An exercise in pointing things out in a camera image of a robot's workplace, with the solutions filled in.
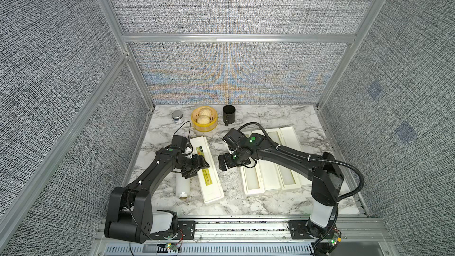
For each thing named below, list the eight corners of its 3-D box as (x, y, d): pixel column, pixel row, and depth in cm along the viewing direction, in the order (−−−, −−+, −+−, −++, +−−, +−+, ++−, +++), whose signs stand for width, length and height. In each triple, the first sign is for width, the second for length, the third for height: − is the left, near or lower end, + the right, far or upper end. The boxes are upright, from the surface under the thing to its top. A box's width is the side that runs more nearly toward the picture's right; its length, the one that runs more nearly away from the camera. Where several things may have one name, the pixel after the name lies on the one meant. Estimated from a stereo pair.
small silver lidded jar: (173, 124, 112) (170, 117, 107) (174, 117, 116) (172, 110, 111) (183, 124, 112) (181, 117, 107) (184, 117, 116) (182, 110, 111)
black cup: (223, 127, 110) (222, 118, 103) (223, 113, 117) (223, 105, 110) (235, 127, 110) (235, 118, 103) (234, 113, 117) (235, 105, 110)
